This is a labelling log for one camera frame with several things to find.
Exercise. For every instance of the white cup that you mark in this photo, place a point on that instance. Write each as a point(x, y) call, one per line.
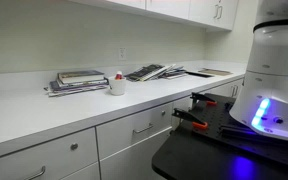
point(117, 87)

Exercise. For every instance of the pile of glossy magazines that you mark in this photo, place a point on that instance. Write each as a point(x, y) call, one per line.
point(174, 72)

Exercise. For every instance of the white wall outlet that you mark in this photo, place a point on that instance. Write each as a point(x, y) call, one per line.
point(122, 53)

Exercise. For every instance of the stack of magazines left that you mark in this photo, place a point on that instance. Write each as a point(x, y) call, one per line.
point(74, 90)

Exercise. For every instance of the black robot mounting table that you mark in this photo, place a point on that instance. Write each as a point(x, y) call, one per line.
point(197, 156)

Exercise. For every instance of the dark hardcover book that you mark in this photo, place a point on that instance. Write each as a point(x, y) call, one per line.
point(80, 76)

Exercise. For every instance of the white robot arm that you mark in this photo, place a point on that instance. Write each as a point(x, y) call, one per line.
point(274, 66)

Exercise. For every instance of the white drawer front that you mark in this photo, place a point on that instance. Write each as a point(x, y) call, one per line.
point(181, 106)
point(34, 160)
point(124, 131)

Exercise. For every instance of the white upper cabinet door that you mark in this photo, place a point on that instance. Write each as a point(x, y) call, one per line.
point(130, 2)
point(169, 7)
point(204, 13)

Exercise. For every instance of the spread of magazines centre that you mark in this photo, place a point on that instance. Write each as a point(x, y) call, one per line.
point(147, 72)

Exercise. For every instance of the black clamp with orange tip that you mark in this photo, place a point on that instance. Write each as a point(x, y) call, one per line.
point(202, 98)
point(187, 116)

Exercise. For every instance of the round silver drawer lock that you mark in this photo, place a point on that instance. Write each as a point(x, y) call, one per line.
point(163, 113)
point(74, 146)

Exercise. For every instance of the flat black folder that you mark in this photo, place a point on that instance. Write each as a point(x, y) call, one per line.
point(199, 74)

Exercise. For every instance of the glue stick with colourful label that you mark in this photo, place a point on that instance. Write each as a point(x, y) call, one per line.
point(118, 76)

